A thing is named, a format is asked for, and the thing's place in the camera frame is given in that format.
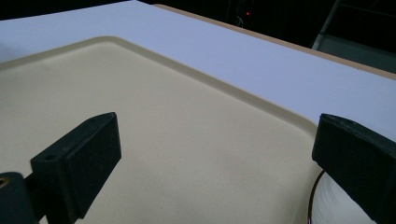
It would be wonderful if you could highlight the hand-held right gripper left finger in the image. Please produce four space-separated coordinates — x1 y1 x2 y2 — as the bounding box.
30 111 122 224

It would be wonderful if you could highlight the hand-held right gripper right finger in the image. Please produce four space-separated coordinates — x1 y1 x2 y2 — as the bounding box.
311 113 396 224

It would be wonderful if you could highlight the beige plastic tray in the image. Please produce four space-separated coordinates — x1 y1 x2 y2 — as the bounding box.
0 35 325 224

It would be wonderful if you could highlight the grey metal stand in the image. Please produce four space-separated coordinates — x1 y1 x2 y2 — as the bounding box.
311 0 396 75

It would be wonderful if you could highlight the thin dark red cable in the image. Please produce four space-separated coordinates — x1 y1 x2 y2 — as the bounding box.
307 169 326 224

